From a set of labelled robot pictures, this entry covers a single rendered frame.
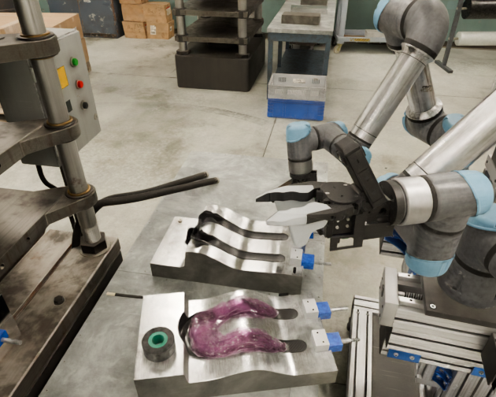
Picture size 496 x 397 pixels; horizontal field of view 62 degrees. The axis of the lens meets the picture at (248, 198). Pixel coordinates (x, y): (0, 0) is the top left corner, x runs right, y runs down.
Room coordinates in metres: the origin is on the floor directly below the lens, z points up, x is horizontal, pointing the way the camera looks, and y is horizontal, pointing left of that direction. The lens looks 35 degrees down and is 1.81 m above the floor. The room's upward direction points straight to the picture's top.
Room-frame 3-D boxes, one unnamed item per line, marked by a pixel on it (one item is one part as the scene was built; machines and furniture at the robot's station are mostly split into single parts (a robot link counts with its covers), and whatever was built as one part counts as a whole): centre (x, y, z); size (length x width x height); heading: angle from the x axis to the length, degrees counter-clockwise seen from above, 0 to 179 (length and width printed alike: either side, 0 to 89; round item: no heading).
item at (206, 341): (0.71, 0.03, 0.90); 0.26 x 0.18 x 0.08; 97
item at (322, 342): (0.69, -0.24, 0.86); 0.13 x 0.05 x 0.05; 97
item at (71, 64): (1.41, 0.71, 0.74); 0.31 x 0.22 x 1.47; 170
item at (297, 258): (0.96, -0.20, 0.89); 0.13 x 0.05 x 0.05; 80
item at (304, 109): (4.28, -0.53, 0.11); 0.61 x 0.41 x 0.22; 79
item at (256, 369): (0.71, 0.04, 0.86); 0.50 x 0.26 x 0.11; 97
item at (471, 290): (0.72, -0.56, 1.09); 0.15 x 0.15 x 0.10
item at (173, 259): (1.07, 0.05, 0.87); 0.50 x 0.26 x 0.14; 80
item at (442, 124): (1.21, -0.68, 1.20); 0.13 x 0.12 x 0.14; 23
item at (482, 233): (0.72, -0.56, 1.20); 0.13 x 0.12 x 0.14; 11
